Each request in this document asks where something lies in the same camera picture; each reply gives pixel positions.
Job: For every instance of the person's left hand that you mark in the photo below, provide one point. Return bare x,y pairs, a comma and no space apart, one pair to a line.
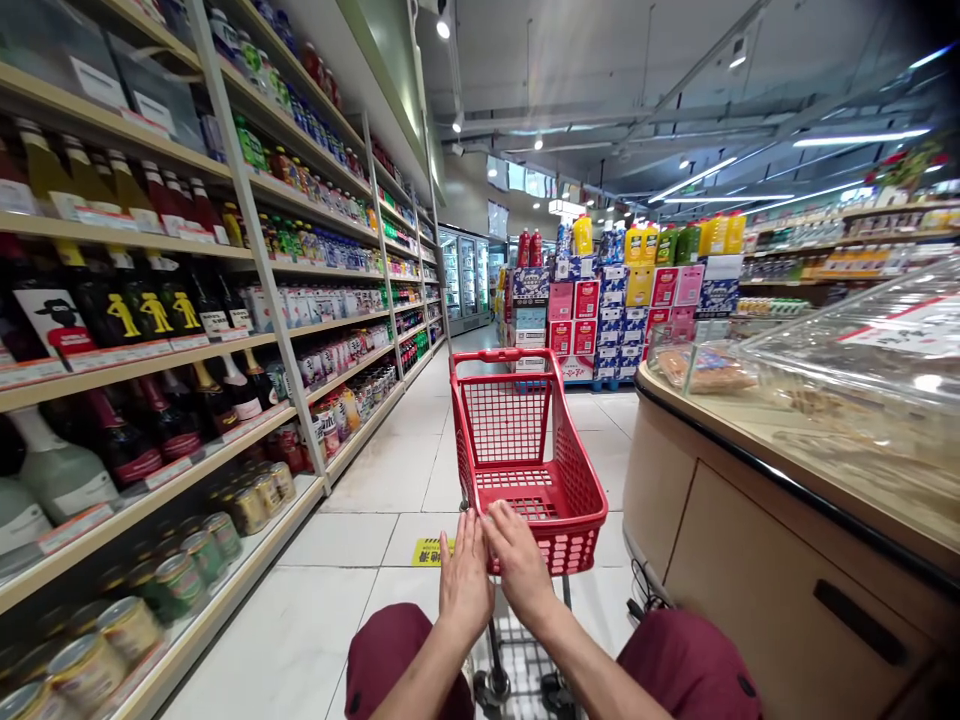
465,592

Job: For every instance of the person's right hand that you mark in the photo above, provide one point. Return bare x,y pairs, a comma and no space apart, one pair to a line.
529,581

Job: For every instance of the person's left fingers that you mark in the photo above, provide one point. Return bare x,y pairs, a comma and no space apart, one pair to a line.
465,544

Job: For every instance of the person's right fingers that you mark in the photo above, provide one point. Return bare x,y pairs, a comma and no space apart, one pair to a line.
506,529

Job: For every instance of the yellow floor sticker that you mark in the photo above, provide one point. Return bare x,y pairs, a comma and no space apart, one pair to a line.
433,553

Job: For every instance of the red plastic shopping cart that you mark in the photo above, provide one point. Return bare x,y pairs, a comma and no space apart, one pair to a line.
525,442

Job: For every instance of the person's legs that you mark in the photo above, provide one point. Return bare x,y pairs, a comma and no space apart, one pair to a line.
375,671

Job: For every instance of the row of gold cans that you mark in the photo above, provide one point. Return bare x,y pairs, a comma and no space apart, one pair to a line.
259,495

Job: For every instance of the stacked drink cartons display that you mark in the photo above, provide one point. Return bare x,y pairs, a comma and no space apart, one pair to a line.
622,307

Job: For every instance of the beige wooden counter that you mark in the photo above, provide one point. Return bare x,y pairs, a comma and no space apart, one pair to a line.
757,540

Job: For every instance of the glass door refrigerators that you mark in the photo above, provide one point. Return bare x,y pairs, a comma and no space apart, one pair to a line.
463,277

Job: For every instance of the small clear snack bin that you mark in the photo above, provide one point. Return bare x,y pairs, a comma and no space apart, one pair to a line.
701,360

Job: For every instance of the row of green labelled cans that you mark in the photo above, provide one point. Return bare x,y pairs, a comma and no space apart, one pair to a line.
184,566

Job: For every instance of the long shelving with drink bottles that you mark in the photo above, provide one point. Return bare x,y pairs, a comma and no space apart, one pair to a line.
300,247

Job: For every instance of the large clear plastic bin cover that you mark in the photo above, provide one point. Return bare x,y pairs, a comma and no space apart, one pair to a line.
862,367

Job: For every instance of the row of pale labelled cans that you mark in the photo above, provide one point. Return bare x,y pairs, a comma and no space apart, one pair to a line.
90,660

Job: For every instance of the row of yellow figure bottles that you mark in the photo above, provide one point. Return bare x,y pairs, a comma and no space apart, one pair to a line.
154,304

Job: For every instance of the wooden shelf with bottled drinks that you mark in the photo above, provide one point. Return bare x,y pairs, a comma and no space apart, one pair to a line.
840,255

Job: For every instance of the long ceiling tube light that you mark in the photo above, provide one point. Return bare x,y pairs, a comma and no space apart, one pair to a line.
862,138

